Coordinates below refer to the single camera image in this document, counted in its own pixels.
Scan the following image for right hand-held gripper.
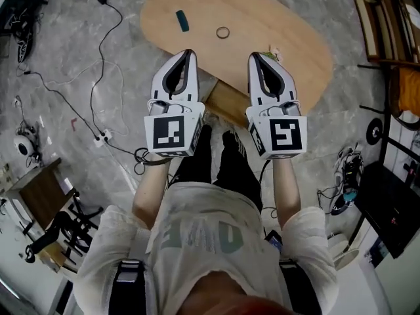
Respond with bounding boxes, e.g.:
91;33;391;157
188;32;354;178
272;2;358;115
245;52;308;160

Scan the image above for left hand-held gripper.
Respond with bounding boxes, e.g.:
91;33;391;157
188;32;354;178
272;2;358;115
143;49;206;159

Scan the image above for artificial flower with green leaves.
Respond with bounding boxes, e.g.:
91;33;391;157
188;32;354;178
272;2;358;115
262;44;285;62

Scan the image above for wooden drawer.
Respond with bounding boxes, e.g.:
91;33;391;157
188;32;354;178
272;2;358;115
205;77;251;128

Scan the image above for dark teal curved case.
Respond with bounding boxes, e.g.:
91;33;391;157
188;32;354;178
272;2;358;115
175;9;192;33

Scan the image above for person's right forearm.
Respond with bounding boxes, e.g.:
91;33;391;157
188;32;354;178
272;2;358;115
270;157;303;233

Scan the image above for person's left forearm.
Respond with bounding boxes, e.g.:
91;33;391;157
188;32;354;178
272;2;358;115
131;157;171;232

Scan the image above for oval wooden table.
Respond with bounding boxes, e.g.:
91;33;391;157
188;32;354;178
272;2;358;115
140;0;334;116

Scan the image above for person's black trousers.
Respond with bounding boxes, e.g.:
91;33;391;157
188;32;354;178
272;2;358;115
176;125;264;211

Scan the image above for white power strip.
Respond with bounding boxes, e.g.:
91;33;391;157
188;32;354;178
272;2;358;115
93;129;114;148

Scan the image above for black round disc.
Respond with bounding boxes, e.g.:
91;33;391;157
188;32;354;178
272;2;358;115
366;118;383;146

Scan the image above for wooden framed chair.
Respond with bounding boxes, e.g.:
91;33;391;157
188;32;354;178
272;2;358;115
353;0;420;66

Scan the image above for orange cushion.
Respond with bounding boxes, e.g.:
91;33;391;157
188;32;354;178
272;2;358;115
398;67;420;118

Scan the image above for person's white shirt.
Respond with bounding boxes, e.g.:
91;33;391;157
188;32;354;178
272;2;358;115
73;181;339;315

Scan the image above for black cabinet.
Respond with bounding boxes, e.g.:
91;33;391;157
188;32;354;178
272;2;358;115
356;161;420;259

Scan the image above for dark wooden side table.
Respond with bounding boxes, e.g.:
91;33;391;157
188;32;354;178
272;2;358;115
6;157;77;232

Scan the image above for white round stool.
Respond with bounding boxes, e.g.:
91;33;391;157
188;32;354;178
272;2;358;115
327;233;359;270

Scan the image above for black office chair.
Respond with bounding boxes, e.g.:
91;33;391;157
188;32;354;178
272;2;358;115
24;192;104;269

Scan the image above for black coiled wrist cable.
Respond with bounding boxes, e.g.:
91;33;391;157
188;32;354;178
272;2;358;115
133;147;171;176

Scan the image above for heap of cables and devices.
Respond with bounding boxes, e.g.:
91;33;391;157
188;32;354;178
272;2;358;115
330;146;366;217

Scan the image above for white round camera device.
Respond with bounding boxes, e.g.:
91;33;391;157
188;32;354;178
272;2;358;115
12;133;34;156

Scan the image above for dark harness shoulder strap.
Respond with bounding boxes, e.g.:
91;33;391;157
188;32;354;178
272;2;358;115
110;259;149;315
278;259;321;315

